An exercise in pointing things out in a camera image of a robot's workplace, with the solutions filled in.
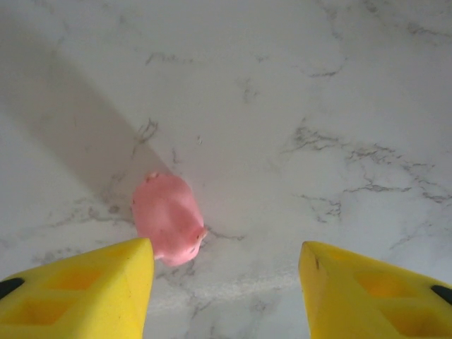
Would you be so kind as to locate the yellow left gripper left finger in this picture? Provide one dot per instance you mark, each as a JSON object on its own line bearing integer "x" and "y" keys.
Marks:
{"x": 106, "y": 300}

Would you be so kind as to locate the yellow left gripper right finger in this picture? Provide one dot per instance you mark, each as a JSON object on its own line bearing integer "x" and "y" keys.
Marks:
{"x": 339, "y": 300}

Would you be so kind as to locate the pink plastic pig toy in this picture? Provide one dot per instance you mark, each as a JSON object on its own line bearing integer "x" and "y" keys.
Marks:
{"x": 166, "y": 215}

